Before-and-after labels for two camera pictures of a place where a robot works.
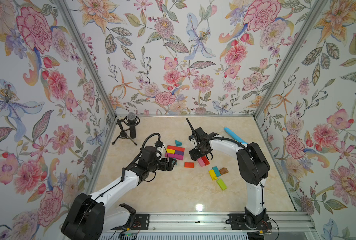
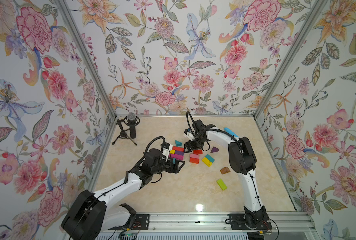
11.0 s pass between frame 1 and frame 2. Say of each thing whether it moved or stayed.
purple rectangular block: stayed
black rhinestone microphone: stayed
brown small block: stayed
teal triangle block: stayed
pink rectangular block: moved
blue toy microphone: stayed
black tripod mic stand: stayed
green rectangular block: stayed
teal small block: moved
